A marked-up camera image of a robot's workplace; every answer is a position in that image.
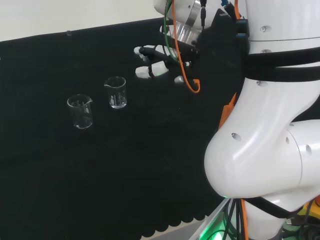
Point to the black cloth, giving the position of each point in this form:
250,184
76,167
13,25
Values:
75,175

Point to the clear glass beaker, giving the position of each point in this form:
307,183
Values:
80,125
117,105

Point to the grey metal base plate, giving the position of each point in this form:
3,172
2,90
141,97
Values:
212,222

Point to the clear tape piece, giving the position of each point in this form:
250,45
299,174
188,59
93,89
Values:
69,33

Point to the yellow stop button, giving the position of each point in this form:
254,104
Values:
313,215

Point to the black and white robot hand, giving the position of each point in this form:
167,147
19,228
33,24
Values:
187,53

